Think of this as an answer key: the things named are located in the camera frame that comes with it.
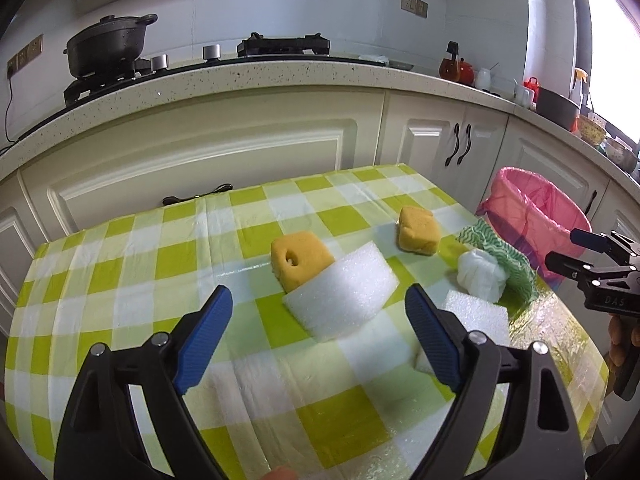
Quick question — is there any yellow sponge with hole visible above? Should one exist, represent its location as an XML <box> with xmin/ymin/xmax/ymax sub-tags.
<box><xmin>271</xmin><ymin>231</ymin><xmax>335</xmax><ymax>292</ymax></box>

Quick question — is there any pink bag-lined trash bin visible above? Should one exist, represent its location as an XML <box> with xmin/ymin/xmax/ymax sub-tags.
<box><xmin>476</xmin><ymin>167</ymin><xmax>591</xmax><ymax>288</ymax></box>

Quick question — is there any person's right hand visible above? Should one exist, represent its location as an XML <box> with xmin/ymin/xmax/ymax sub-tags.
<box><xmin>608</xmin><ymin>314</ymin><xmax>640</xmax><ymax>367</ymax></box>

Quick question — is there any small white foam square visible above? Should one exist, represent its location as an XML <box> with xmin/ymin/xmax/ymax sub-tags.
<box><xmin>414</xmin><ymin>288</ymin><xmax>510</xmax><ymax>376</ymax></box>

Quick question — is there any green white patterned cloth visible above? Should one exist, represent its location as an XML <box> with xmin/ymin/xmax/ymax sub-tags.
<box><xmin>457</xmin><ymin>219</ymin><xmax>538</xmax><ymax>304</ymax></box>

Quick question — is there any large white foam sheet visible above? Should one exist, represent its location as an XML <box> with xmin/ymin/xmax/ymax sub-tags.
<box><xmin>283</xmin><ymin>242</ymin><xmax>399</xmax><ymax>342</ymax></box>

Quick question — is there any yellow sponge block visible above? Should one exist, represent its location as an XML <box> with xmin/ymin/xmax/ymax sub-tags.
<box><xmin>397</xmin><ymin>206</ymin><xmax>442</xmax><ymax>256</ymax></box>

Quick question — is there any green white checkered tablecloth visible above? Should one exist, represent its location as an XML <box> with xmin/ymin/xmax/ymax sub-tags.
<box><xmin>3</xmin><ymin>161</ymin><xmax>611</xmax><ymax>480</ymax></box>

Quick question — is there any black pan by window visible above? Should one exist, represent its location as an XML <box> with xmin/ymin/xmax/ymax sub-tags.
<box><xmin>536</xmin><ymin>87</ymin><xmax>579</xmax><ymax>131</ymax></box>

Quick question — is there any white ceramic jar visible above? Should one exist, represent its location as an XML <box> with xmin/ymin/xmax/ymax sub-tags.
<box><xmin>474</xmin><ymin>67</ymin><xmax>491</xmax><ymax>92</ymax></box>

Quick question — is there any red kettle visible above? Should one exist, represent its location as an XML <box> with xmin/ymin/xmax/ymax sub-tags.
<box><xmin>438</xmin><ymin>41</ymin><xmax>475</xmax><ymax>86</ymax></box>

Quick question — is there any black gas stove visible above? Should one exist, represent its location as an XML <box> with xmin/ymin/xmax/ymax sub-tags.
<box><xmin>1</xmin><ymin>32</ymin><xmax>390</xmax><ymax>153</ymax></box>

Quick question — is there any black cooking pot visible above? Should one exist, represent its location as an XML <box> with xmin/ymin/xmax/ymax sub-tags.
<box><xmin>63</xmin><ymin>13</ymin><xmax>158</xmax><ymax>79</ymax></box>

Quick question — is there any black cabinet handle right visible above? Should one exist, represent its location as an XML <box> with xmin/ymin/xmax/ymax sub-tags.
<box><xmin>456</xmin><ymin>122</ymin><xmax>473</xmax><ymax>165</ymax></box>

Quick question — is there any black cabinet handle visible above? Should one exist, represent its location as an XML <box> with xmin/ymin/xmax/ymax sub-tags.
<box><xmin>445</xmin><ymin>122</ymin><xmax>460</xmax><ymax>167</ymax></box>
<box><xmin>456</xmin><ymin>122</ymin><xmax>473</xmax><ymax>165</ymax></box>

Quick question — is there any black cabinet handle left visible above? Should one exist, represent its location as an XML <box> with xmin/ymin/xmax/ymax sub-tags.
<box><xmin>445</xmin><ymin>122</ymin><xmax>460</xmax><ymax>167</ymax></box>

